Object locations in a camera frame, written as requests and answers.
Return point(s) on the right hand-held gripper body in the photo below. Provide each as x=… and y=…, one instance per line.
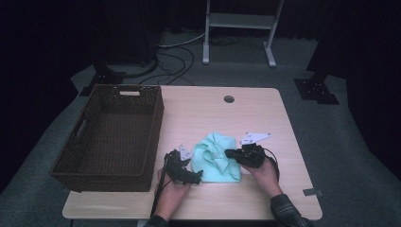
x=252, y=154

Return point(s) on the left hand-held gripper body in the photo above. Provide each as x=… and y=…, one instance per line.
x=176, y=167

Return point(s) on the mint green t-shirt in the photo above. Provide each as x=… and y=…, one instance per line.
x=214, y=164

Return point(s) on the brown wicker basket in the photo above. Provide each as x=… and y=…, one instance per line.
x=119, y=132

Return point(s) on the person's right hand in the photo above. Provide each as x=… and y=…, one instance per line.
x=265, y=178

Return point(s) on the person's left hand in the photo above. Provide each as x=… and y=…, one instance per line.
x=170, y=198

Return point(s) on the grey tape strip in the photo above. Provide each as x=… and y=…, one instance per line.
x=312, y=192

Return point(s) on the black stand base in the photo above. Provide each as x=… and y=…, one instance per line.
x=315, y=91
x=105, y=77

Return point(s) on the white metal stand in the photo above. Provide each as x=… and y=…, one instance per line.
x=239, y=20

